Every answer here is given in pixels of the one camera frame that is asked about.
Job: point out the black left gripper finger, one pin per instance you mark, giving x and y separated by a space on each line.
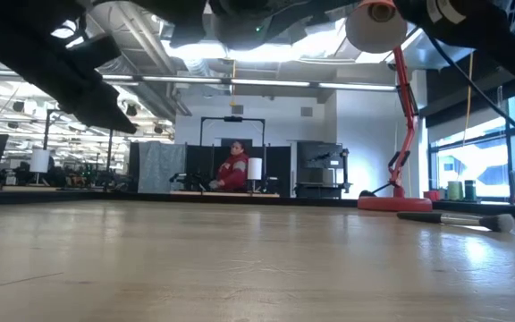
101 109
96 49

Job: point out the grey round-head makeup brush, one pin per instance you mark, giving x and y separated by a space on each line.
499 222

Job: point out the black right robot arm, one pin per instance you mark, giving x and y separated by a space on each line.
485 27

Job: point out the black ceiling spotlight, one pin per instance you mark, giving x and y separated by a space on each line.
18 106
131 110
158 129

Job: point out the ceiling light bar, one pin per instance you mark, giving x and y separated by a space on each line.
268 82

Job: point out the grey cloth panel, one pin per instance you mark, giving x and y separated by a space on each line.
161 167

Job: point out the white shade table lamp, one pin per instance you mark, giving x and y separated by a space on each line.
254 168

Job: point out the wooden background table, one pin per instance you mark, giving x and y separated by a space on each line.
222 194

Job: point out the person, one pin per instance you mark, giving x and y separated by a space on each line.
235 172

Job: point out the black partition screen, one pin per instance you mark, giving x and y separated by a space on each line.
280 170

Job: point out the black equipment cabinet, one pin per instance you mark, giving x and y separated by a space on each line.
320 156

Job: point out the red desk lamp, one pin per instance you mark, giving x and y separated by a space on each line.
396 205

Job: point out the red container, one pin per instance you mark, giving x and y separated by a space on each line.
432 195

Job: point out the light green cylinder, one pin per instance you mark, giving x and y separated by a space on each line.
454 191

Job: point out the dark green cylinder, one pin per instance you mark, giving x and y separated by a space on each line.
470 191

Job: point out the black gantry frame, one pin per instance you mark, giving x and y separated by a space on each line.
233 119
46 134

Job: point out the grey wall vent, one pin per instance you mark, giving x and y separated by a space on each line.
306 112
237 109

